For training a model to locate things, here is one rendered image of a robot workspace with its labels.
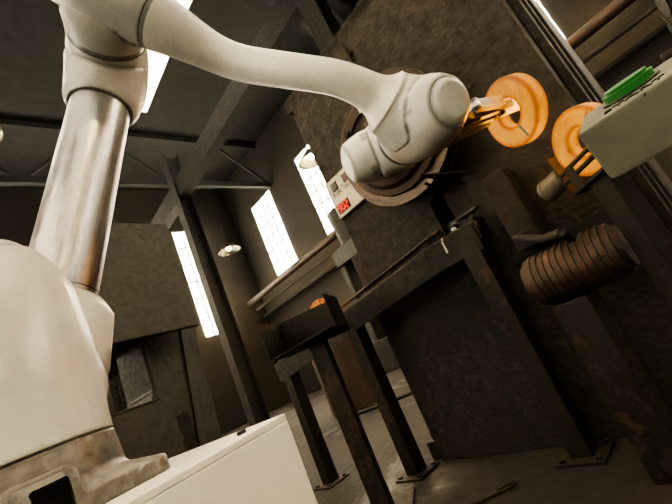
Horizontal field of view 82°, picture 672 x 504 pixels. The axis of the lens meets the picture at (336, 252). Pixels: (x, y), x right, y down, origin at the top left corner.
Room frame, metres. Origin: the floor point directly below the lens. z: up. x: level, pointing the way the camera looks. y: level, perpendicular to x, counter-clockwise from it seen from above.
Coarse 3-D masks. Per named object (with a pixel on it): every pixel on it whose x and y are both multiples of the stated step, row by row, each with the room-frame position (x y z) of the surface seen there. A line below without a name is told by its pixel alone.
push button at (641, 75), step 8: (640, 72) 0.31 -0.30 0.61; (648, 72) 0.31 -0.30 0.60; (624, 80) 0.32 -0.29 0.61; (632, 80) 0.31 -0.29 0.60; (640, 80) 0.31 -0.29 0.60; (616, 88) 0.32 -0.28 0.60; (624, 88) 0.31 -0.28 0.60; (632, 88) 0.31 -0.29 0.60; (608, 96) 0.33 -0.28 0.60; (616, 96) 0.32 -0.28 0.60
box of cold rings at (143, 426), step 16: (128, 416) 2.56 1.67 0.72; (144, 416) 2.63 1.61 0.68; (160, 416) 2.71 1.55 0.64; (128, 432) 2.54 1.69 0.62; (144, 432) 2.61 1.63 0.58; (160, 432) 2.69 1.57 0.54; (176, 432) 2.76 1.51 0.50; (128, 448) 2.52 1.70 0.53; (144, 448) 2.59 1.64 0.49; (160, 448) 2.66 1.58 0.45; (176, 448) 2.74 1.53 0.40
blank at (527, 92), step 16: (496, 80) 0.78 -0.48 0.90; (512, 80) 0.74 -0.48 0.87; (528, 80) 0.73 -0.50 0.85; (512, 96) 0.77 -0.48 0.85; (528, 96) 0.74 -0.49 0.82; (544, 96) 0.74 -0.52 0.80; (528, 112) 0.76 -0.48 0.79; (544, 112) 0.75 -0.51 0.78; (496, 128) 0.85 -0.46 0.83; (512, 128) 0.81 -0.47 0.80; (528, 128) 0.78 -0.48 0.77; (512, 144) 0.84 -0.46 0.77
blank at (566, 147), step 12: (576, 108) 0.77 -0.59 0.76; (588, 108) 0.75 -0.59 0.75; (564, 120) 0.81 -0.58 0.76; (576, 120) 0.79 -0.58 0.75; (552, 132) 0.86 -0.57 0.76; (564, 132) 0.83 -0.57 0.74; (576, 132) 0.83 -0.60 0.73; (552, 144) 0.88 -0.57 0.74; (564, 144) 0.85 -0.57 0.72; (576, 144) 0.85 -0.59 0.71; (564, 156) 0.87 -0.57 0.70; (588, 156) 0.81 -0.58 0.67; (576, 168) 0.86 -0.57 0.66; (588, 168) 0.83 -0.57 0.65
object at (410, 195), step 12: (384, 72) 1.18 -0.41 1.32; (396, 72) 1.16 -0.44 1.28; (408, 72) 1.13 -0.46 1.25; (420, 72) 1.11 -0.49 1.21; (348, 108) 1.31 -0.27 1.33; (444, 156) 1.16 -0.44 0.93; (432, 168) 1.19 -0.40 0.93; (444, 168) 1.21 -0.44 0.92; (432, 180) 1.21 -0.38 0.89; (360, 192) 1.40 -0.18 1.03; (408, 192) 1.27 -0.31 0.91; (420, 192) 1.25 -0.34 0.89; (384, 204) 1.35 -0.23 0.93; (396, 204) 1.32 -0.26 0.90
